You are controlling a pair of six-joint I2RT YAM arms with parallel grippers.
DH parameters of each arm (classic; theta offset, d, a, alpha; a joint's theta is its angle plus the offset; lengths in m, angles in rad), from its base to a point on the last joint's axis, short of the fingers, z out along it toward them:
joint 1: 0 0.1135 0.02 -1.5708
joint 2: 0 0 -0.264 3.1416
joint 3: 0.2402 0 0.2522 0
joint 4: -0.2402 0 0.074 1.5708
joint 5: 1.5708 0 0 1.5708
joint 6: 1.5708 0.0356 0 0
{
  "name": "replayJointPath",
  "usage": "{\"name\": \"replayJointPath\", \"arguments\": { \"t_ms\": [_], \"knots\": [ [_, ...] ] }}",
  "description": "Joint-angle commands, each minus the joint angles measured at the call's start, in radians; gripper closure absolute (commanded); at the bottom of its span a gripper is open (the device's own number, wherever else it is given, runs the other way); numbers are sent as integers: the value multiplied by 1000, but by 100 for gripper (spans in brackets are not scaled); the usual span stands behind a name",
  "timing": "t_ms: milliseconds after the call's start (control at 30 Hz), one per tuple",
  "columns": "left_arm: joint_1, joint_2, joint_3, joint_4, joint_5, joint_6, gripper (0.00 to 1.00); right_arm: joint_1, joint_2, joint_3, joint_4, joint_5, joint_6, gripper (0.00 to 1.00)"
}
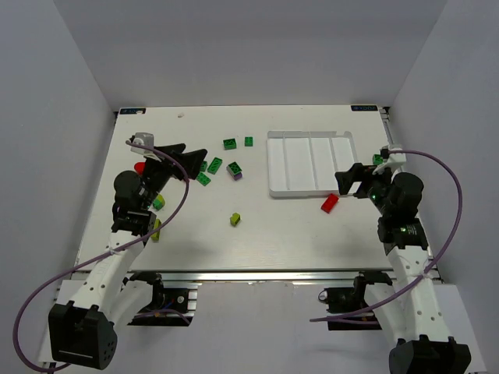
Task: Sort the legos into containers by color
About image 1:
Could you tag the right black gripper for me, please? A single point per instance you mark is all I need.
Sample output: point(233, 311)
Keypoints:
point(362, 181)

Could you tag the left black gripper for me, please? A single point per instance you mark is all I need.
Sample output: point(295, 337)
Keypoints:
point(164, 164)

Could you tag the green and purple lego stack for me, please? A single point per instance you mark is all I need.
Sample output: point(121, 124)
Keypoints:
point(235, 171)

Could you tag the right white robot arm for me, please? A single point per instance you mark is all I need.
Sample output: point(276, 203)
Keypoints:
point(407, 308)

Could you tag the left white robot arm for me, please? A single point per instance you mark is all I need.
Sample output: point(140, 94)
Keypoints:
point(84, 331)

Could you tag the green flat lego plate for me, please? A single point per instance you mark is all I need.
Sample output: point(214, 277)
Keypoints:
point(203, 179)

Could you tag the red rectangular lego brick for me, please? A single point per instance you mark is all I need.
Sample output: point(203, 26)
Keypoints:
point(329, 203)

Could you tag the green long lego plate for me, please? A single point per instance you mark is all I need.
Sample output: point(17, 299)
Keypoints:
point(214, 165)

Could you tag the red rounded lego brick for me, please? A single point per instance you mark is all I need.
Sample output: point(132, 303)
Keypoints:
point(139, 167)

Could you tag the green lego brick far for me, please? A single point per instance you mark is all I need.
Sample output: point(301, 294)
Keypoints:
point(229, 144)

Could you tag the white divided tray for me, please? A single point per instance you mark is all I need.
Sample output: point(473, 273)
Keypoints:
point(303, 164)

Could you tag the right blue table sticker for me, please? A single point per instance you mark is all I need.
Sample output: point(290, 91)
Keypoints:
point(357, 107)

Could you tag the blue table sticker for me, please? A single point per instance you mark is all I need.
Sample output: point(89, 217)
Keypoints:
point(132, 111)
point(357, 107)

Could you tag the small green square lego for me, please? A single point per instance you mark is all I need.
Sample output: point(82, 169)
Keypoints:
point(248, 141)

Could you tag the left blue table sticker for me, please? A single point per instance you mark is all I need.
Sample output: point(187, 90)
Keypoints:
point(132, 111)

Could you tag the lime small lego brick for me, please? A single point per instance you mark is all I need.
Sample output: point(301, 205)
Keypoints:
point(235, 219)

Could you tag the lime curved lego brick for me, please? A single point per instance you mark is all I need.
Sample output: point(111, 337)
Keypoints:
point(157, 232)

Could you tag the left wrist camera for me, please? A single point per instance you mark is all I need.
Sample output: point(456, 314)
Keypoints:
point(142, 142)

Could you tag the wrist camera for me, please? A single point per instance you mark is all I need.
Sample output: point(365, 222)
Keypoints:
point(393, 159)
point(142, 142)

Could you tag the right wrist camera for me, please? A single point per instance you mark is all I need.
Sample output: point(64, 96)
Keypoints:
point(393, 159)

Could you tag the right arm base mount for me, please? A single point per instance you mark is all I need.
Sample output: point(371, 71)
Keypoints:
point(348, 299)

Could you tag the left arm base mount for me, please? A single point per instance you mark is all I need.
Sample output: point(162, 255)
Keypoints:
point(170, 305)

